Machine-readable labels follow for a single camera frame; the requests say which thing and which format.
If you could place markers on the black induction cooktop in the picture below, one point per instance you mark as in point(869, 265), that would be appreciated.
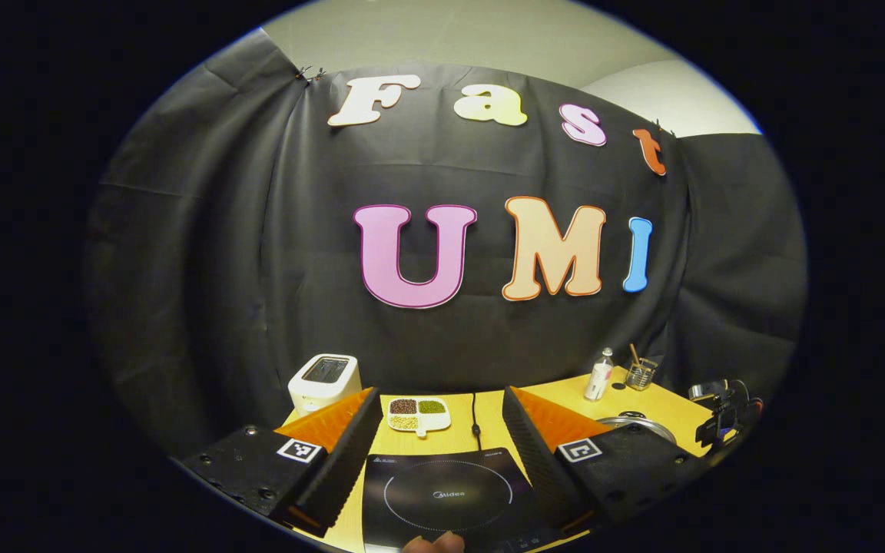
point(412, 518)

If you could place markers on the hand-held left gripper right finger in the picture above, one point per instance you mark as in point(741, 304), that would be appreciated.
point(538, 468)

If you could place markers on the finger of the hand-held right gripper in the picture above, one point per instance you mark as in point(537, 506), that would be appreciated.
point(723, 422)

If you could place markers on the white toaster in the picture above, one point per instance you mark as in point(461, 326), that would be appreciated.
point(323, 388)

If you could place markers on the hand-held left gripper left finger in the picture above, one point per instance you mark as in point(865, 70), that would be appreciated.
point(346, 468)

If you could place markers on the small glass cup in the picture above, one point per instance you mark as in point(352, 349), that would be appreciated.
point(641, 376)

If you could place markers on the wooden stick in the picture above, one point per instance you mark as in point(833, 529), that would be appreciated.
point(634, 353)

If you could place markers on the white plastic bottle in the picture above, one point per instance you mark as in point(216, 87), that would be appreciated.
point(598, 380)

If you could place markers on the white divided bean dish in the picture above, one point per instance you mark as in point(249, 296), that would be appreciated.
point(419, 426)

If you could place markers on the stainless steel pot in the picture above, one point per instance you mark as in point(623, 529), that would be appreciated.
point(642, 420)

